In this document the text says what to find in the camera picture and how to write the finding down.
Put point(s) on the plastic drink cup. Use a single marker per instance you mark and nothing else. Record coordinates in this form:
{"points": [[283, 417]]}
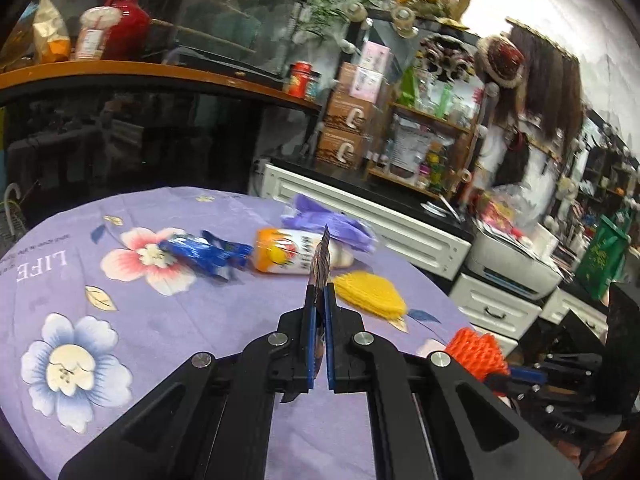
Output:
{"points": [[95, 35]]}

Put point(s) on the wide pink box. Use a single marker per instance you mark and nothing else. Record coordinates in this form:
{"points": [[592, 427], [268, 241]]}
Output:
{"points": [[365, 82]]}

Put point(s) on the red vase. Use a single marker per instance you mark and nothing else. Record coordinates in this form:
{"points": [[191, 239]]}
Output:
{"points": [[127, 15]]}

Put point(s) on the blue snack wrapper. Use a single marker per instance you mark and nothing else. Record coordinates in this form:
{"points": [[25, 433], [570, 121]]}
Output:
{"points": [[200, 255]]}

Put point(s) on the purple plastic bag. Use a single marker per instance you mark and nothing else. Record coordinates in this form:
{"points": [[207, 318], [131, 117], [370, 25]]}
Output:
{"points": [[330, 222]]}

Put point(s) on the row of brown hairpieces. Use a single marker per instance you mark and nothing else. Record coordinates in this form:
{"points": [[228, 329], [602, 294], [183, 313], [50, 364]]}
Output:
{"points": [[547, 80]]}

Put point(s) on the white drawer unit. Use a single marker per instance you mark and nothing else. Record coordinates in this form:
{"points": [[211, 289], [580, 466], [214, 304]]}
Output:
{"points": [[495, 310]]}

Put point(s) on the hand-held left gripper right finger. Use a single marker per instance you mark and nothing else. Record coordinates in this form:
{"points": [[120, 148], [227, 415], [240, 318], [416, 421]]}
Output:
{"points": [[330, 345]]}

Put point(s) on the purple floral tablecloth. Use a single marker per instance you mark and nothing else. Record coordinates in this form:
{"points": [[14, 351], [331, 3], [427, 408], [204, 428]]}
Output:
{"points": [[150, 340]]}

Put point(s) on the badminton racket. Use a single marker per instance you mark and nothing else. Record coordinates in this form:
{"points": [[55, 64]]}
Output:
{"points": [[11, 222]]}

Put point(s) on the black ornate headdress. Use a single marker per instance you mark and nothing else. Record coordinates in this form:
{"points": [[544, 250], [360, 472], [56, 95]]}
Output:
{"points": [[445, 57]]}

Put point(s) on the white printer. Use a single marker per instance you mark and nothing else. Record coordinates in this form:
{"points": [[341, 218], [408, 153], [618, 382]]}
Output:
{"points": [[515, 266]]}

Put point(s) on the red can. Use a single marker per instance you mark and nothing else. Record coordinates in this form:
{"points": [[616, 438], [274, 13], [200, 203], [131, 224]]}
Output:
{"points": [[299, 79]]}

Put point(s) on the small pink box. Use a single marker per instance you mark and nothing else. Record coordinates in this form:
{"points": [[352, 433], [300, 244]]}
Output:
{"points": [[375, 57]]}

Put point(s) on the green tote bag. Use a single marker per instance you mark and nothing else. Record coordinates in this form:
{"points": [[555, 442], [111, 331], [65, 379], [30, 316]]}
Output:
{"points": [[605, 256]]}

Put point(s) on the orange foam fruit net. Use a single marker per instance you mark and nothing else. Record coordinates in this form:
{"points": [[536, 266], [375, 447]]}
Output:
{"points": [[475, 355]]}

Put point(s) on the small glass jar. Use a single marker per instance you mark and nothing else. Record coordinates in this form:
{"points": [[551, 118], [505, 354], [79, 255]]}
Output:
{"points": [[313, 86]]}

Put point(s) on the black chair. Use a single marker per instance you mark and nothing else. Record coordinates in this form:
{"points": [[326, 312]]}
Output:
{"points": [[626, 340]]}

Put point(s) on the yellow foam fruit net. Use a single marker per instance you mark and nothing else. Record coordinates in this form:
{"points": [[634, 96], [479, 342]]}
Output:
{"points": [[370, 295]]}

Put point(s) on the round red fur-trimmed hat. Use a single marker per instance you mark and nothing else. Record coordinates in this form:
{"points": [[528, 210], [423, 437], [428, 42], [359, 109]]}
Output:
{"points": [[500, 57]]}

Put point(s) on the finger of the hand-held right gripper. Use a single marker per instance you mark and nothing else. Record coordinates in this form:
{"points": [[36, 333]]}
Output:
{"points": [[525, 373], [515, 389]]}

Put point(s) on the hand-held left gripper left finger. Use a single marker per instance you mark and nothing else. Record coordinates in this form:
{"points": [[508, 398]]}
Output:
{"points": [[312, 345]]}

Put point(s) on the clear bag with red contents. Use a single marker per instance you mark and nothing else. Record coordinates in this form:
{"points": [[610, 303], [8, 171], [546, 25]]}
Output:
{"points": [[500, 210]]}

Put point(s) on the printed snack packet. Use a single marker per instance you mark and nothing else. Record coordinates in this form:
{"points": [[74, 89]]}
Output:
{"points": [[321, 260]]}

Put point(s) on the wooden shelf board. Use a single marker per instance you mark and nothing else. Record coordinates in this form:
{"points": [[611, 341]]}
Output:
{"points": [[150, 76]]}

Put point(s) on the glass terrarium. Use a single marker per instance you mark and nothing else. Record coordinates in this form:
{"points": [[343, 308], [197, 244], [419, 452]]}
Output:
{"points": [[215, 10]]}

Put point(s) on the orange and white bottle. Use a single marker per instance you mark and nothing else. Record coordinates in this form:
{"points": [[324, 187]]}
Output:
{"points": [[287, 257]]}

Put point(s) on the wooden storage rack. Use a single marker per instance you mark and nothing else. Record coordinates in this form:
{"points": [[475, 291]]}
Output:
{"points": [[425, 152]]}

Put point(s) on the yellow snack bag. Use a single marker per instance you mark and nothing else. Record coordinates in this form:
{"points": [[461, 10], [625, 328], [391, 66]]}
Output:
{"points": [[50, 30]]}

